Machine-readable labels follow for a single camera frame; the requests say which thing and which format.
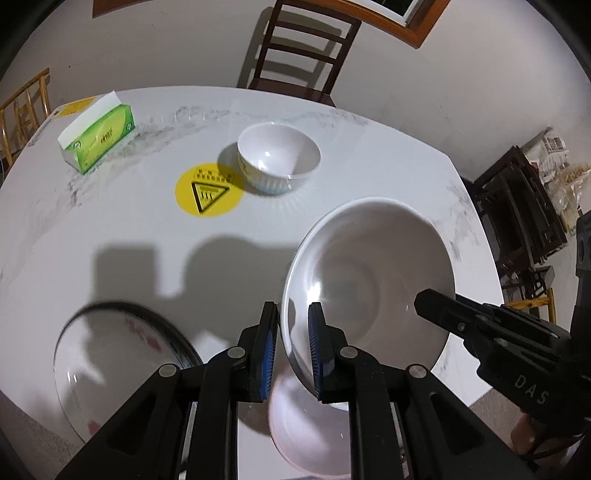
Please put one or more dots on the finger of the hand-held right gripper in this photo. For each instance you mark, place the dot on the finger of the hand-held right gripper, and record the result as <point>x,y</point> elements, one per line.
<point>438,307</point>
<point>508,314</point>

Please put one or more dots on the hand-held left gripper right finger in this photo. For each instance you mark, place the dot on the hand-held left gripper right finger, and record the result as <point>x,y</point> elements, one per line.
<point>316,350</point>

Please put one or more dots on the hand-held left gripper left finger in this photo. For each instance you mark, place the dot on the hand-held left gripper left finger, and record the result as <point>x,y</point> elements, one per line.
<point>270,350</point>

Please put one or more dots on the large pink bowl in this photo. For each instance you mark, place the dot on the large pink bowl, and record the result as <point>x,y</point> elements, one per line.
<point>369,277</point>

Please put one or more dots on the white plate pink flowers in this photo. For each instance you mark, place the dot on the white plate pink flowers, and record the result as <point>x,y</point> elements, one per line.
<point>106,369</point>

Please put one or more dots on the white ribbed bowl blue print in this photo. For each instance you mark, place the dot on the white ribbed bowl blue print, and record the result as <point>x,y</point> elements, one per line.
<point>277,147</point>

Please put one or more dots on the person's right hand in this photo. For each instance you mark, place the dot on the person's right hand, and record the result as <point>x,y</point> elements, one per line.
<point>525,436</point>

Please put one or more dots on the yellow wooden stool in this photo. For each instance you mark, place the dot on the yellow wooden stool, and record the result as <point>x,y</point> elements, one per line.
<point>526,305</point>

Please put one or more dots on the stacked dark wooden chairs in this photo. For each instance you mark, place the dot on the stacked dark wooden chairs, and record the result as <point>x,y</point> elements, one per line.
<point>508,194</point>

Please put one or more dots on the pile of printed bags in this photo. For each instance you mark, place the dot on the pile of printed bags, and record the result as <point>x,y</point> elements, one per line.
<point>554,152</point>

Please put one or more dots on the round yellow warning sticker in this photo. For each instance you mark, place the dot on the round yellow warning sticker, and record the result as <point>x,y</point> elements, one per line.
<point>189,203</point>

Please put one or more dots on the dark wooden chair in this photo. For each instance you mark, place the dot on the dark wooden chair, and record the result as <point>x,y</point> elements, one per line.
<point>295,90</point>

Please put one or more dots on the green tissue box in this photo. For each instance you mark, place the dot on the green tissue box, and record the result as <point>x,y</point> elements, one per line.
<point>99,138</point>

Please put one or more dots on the small yellow sticker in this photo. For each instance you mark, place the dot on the small yellow sticker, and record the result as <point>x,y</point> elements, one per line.
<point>74,108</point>

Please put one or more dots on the bamboo chair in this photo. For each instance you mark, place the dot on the bamboo chair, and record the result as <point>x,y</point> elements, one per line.
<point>25,92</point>

